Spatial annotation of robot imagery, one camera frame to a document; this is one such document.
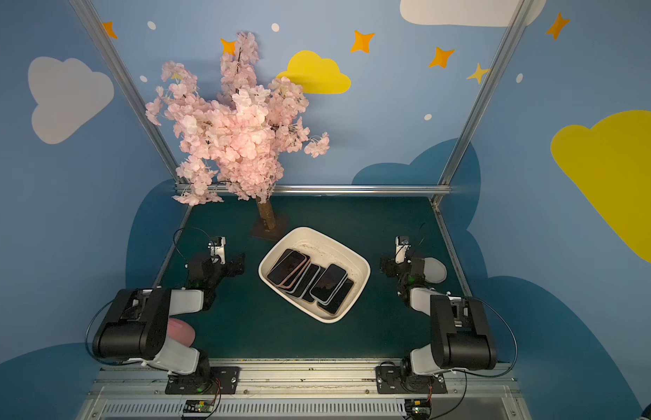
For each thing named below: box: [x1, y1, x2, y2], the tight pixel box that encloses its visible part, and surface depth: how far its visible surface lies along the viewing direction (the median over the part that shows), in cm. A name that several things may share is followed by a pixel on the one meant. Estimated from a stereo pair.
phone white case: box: [309, 263, 348, 306], surface depth 94 cm
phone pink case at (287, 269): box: [266, 250, 308, 287], surface depth 93 cm
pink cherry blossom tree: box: [145, 31, 330, 231], surface depth 69 cm
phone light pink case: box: [288, 263, 322, 299], surface depth 95 cm
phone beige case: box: [316, 278, 355, 315], surface depth 92 cm
